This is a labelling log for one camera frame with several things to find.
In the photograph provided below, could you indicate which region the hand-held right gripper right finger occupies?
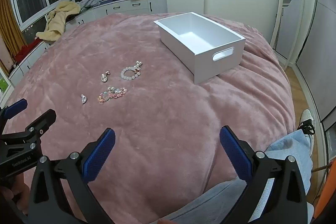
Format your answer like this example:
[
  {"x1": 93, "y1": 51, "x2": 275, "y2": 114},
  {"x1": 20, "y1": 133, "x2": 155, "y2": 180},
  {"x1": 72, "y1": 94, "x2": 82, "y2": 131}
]
[{"x1": 219, "y1": 126, "x2": 314, "y2": 224}]

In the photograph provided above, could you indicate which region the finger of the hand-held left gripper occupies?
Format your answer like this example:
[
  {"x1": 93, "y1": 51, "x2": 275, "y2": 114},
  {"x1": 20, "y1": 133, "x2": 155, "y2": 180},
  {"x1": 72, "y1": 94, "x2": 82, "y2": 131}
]
[
  {"x1": 0, "y1": 109, "x2": 57, "y2": 155},
  {"x1": 0, "y1": 98, "x2": 28, "y2": 132}
]

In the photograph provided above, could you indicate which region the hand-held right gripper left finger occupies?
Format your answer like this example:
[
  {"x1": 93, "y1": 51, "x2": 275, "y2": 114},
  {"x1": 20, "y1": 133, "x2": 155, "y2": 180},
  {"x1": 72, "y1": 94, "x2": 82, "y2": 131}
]
[{"x1": 28, "y1": 127, "x2": 116, "y2": 224}]

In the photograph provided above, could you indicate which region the colourful beaded bracelet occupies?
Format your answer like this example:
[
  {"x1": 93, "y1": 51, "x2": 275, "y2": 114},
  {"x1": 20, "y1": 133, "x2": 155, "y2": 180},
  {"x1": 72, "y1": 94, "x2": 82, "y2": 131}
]
[{"x1": 98, "y1": 86, "x2": 128, "y2": 105}]

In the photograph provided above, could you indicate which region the white beaded bracelet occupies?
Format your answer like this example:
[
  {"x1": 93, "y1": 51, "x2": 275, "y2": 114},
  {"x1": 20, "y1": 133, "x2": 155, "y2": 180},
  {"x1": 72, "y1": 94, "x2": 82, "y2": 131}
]
[{"x1": 120, "y1": 68, "x2": 139, "y2": 80}]

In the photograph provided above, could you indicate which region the white storage box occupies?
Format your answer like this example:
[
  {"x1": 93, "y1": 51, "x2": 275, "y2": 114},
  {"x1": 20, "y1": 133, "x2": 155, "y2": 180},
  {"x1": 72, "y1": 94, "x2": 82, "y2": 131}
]
[{"x1": 154, "y1": 12, "x2": 246, "y2": 84}]

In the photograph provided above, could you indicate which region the person's left hand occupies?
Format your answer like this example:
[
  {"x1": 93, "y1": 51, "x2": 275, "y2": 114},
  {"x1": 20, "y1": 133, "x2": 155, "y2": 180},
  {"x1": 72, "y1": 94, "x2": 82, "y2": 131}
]
[{"x1": 0, "y1": 182, "x2": 30, "y2": 214}]

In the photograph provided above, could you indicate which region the person's jeans leg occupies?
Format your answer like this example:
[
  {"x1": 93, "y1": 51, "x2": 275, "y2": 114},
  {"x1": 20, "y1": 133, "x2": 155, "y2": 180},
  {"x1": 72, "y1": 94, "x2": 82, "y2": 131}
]
[{"x1": 160, "y1": 132, "x2": 314, "y2": 224}]

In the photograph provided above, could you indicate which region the red cloth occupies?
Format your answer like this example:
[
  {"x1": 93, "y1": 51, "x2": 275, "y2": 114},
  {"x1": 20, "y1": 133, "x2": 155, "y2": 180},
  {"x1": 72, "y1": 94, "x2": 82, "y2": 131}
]
[{"x1": 14, "y1": 39, "x2": 42, "y2": 63}]

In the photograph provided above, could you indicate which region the narrow gold curtain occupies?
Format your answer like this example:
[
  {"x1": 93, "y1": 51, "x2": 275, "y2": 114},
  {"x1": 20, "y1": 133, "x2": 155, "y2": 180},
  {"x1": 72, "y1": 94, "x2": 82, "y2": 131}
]
[{"x1": 0, "y1": 0, "x2": 27, "y2": 75}]

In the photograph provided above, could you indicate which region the white shoe with black laces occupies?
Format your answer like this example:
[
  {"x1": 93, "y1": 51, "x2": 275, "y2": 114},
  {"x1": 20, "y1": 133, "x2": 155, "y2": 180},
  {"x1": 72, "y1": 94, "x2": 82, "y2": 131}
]
[{"x1": 297, "y1": 109, "x2": 315, "y2": 156}]

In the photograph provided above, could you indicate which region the yellow fleece blanket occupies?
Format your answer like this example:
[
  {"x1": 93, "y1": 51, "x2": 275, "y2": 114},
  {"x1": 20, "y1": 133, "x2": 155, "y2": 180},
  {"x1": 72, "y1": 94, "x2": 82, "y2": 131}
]
[{"x1": 35, "y1": 1, "x2": 81, "y2": 42}]

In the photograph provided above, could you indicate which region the orange object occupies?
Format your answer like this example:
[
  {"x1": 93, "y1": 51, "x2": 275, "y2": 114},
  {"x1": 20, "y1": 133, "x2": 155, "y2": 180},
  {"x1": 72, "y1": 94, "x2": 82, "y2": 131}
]
[{"x1": 314, "y1": 193, "x2": 336, "y2": 219}]

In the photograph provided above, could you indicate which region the grey cloth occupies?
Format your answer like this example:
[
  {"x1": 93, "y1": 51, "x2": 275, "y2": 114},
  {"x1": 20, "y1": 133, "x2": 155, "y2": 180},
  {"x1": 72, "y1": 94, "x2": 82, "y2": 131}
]
[{"x1": 79, "y1": 0, "x2": 103, "y2": 10}]

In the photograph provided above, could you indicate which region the white window seat cabinet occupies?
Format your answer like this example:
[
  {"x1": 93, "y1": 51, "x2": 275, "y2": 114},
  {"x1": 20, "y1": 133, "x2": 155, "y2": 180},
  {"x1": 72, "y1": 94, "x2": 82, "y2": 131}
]
[{"x1": 8, "y1": 0, "x2": 168, "y2": 80}]

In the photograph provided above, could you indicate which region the white framed door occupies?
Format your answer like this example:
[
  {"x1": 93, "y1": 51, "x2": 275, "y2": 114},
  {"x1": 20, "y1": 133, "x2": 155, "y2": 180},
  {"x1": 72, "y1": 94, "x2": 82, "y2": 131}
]
[{"x1": 270, "y1": 0, "x2": 305, "y2": 69}]

